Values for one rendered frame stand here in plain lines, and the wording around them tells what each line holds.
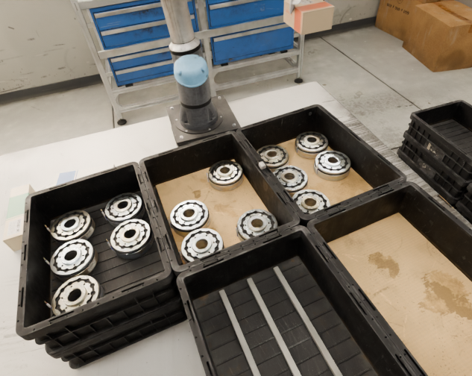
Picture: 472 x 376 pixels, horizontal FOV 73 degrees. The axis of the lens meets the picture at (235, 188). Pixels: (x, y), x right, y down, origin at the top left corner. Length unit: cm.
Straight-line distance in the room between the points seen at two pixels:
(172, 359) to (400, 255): 58
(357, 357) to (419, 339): 13
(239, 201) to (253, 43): 213
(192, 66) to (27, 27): 261
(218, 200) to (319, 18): 75
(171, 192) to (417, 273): 67
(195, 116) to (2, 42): 273
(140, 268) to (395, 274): 59
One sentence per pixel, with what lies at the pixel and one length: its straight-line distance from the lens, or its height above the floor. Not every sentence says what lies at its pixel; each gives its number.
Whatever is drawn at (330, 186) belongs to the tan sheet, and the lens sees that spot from 95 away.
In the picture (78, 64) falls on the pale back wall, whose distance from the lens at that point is 369.
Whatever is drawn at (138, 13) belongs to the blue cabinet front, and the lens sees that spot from 264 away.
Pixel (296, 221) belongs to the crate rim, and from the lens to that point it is 73.
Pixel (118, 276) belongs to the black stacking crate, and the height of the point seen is 83.
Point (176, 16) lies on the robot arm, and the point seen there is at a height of 115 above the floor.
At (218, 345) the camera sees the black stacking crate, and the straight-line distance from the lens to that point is 71.
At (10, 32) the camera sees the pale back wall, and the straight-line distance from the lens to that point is 368.
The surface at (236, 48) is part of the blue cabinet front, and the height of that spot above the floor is 43.
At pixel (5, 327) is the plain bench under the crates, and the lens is 109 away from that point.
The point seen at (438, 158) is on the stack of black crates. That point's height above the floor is 49.
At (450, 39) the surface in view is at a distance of 352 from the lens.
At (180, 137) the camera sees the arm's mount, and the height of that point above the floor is 81.
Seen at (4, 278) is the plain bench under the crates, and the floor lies 70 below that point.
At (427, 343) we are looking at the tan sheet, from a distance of 77.
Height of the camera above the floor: 150
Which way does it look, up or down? 46 degrees down
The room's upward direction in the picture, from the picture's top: 6 degrees counter-clockwise
